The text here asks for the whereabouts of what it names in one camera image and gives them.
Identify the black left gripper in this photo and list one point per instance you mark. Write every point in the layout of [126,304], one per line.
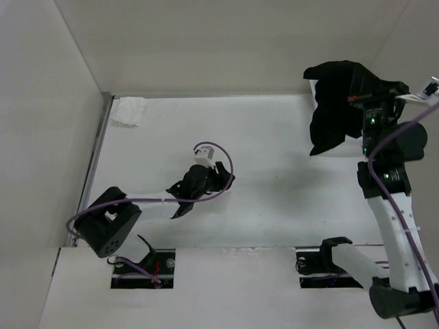
[225,177]

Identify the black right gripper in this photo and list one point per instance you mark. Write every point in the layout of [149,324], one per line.
[365,88]

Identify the black tank top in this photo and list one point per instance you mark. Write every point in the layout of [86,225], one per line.
[334,118]

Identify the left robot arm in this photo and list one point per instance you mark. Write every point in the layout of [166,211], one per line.
[106,224]

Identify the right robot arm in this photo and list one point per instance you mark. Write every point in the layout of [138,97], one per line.
[407,286]

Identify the white folded tank top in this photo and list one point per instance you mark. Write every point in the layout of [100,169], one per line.
[129,111]

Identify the white plastic laundry basket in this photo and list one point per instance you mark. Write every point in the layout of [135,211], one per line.
[313,92]

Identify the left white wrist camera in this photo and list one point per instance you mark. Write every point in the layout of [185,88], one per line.
[204,156]

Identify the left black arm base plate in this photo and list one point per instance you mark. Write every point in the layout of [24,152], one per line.
[160,264]

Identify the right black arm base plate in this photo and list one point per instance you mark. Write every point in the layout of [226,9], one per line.
[314,274]

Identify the metal table edge rail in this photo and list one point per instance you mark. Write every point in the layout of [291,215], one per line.
[108,99]

